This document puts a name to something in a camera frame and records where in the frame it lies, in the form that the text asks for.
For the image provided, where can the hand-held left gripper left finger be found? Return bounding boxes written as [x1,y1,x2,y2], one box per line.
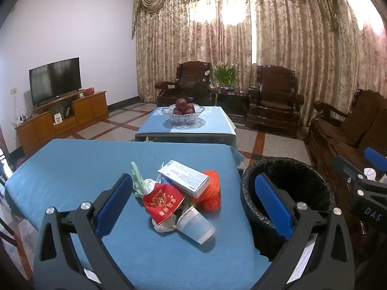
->
[33,174,140,290]

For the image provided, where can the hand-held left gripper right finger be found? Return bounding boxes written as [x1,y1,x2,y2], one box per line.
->
[254,174,355,290]

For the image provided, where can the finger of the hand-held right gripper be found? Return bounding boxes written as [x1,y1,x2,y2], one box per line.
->
[332,155,377,188]
[364,147,387,170]

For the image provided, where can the light green foam net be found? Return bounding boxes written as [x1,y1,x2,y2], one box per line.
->
[131,161,152,197]

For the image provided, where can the black trash bin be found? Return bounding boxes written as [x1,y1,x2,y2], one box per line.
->
[240,156,336,262]

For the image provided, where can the red packet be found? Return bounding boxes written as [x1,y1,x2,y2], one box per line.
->
[142,184,186,222]

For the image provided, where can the white plastic bag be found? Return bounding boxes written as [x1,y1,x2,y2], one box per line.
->
[152,214,179,234]

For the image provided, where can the orange foam net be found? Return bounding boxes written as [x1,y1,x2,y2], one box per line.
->
[192,170,222,213]

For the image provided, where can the white cardboard box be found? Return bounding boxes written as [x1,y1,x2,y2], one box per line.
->
[157,159,210,199]

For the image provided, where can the white paper cup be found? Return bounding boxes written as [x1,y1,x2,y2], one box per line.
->
[176,206,216,245]

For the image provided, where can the dark wooden sofa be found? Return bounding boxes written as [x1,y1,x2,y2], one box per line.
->
[304,89,387,206]

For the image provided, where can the wooden television cabinet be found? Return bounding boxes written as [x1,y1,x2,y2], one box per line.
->
[15,91,109,154]

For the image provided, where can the pale blue tablecloth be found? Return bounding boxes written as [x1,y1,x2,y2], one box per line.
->
[135,106,238,150]

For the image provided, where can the glass fruit bowl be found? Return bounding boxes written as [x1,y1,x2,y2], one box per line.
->
[161,103,205,127]

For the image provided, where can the lace doily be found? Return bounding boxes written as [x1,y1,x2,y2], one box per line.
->
[163,117,207,130]

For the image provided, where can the dark wooden armchair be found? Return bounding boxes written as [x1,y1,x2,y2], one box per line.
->
[155,61,212,106]
[245,64,304,138]

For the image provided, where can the dark wooden side table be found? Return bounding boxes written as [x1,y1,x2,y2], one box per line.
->
[210,86,250,124]

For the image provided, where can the power strip with plugs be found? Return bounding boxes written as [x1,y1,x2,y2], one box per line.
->
[12,112,32,126]

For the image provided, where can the flat screen television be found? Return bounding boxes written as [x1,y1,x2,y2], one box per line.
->
[29,57,82,108]

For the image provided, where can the potted green plant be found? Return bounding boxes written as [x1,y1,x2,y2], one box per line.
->
[206,61,241,90]

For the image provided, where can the floral curtains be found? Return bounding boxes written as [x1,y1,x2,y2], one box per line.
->
[131,0,387,127]

